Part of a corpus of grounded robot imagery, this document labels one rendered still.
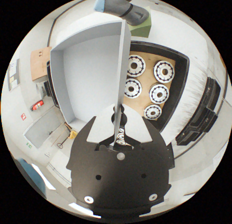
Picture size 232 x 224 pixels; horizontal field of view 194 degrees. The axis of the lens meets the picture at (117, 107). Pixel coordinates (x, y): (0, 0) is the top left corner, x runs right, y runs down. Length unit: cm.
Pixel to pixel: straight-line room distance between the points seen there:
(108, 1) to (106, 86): 35
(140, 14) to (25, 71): 302
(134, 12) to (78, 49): 31
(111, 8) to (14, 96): 302
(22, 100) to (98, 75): 298
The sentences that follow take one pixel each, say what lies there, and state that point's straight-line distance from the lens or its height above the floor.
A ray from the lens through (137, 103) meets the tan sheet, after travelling 40.
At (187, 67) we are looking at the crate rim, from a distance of 32.
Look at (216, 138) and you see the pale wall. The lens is 310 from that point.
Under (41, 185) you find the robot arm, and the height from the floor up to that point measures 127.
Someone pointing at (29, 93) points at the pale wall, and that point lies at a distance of 304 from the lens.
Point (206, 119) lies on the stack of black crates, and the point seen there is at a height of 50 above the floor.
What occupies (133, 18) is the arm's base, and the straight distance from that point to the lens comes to 42.
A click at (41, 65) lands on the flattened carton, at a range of 295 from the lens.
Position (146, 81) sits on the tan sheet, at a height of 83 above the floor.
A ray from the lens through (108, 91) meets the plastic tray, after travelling 15.
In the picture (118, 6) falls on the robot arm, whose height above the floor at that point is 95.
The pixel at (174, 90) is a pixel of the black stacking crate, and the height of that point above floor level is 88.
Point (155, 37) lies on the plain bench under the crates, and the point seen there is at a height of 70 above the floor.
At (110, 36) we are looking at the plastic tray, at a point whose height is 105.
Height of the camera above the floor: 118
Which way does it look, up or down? 54 degrees down
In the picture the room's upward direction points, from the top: 151 degrees counter-clockwise
